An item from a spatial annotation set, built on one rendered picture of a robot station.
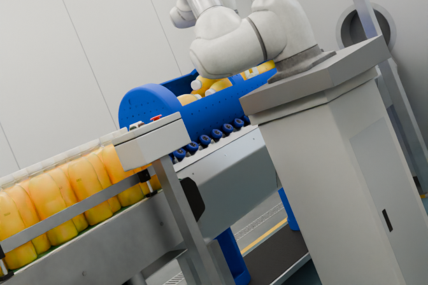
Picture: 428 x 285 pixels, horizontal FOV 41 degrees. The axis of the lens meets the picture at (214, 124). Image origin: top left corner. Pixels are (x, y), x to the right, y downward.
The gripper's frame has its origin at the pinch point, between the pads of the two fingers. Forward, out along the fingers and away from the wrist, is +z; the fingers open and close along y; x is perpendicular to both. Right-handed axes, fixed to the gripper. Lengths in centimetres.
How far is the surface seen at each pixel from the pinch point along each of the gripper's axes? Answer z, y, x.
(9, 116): -48, 330, -87
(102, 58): -76, 315, -209
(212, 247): 53, -3, 67
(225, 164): 29, -8, 49
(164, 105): 1, -7, 66
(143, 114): 1, 5, 66
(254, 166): 36.5, -6.3, 31.6
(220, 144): 22, -6, 45
